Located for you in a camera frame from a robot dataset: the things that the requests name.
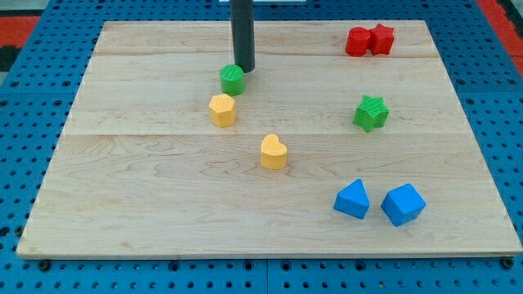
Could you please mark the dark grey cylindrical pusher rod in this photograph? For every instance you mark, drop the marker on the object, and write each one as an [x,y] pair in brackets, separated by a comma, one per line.
[242,25]

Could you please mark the green cylinder block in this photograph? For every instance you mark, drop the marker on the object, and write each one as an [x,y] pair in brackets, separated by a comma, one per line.
[232,80]

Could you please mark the yellow hexagon block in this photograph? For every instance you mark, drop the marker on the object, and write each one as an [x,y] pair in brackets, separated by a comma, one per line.
[222,110]

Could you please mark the red cylinder block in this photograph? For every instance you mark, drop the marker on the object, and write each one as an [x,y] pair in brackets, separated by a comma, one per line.
[357,42]

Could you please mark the red star block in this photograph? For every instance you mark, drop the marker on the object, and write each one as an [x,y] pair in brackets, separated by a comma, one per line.
[381,40]

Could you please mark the yellow heart block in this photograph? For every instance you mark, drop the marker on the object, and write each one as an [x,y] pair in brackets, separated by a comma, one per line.
[273,153]

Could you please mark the green star block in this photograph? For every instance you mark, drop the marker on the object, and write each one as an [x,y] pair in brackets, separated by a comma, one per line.
[371,113]

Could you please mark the light wooden board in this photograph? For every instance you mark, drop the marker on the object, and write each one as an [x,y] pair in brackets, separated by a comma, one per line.
[141,173]

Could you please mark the blue triangle block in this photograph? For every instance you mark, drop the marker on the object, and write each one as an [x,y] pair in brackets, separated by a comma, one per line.
[353,200]

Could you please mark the blue cube block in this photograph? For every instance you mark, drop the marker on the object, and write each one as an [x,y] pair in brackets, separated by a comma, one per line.
[403,204]

